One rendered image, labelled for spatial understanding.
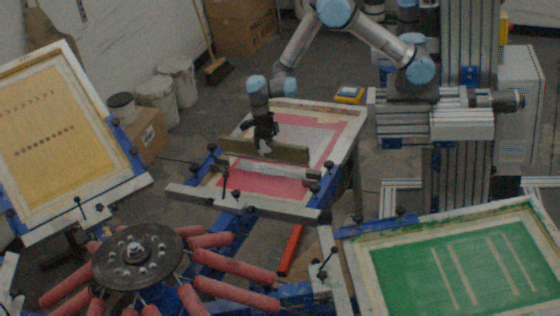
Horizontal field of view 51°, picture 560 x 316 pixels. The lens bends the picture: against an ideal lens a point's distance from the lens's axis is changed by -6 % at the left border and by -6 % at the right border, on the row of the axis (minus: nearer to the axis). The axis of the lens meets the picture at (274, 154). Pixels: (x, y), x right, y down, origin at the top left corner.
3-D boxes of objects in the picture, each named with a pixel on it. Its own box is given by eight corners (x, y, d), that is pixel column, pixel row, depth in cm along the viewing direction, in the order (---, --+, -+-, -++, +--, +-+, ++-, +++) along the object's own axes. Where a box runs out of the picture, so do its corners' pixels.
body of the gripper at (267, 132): (272, 143, 251) (268, 118, 244) (253, 140, 255) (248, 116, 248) (280, 132, 257) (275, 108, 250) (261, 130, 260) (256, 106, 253)
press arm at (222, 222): (230, 211, 248) (228, 202, 245) (244, 214, 246) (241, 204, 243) (210, 240, 236) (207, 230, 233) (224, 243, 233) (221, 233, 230)
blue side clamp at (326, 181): (331, 174, 267) (329, 161, 263) (342, 176, 265) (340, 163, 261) (305, 219, 246) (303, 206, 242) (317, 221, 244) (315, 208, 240)
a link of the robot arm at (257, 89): (266, 81, 237) (244, 84, 237) (270, 106, 243) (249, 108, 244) (266, 72, 243) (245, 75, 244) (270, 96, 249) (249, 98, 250)
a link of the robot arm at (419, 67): (435, 54, 242) (327, -23, 224) (443, 71, 230) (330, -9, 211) (415, 75, 247) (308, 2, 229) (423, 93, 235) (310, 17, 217)
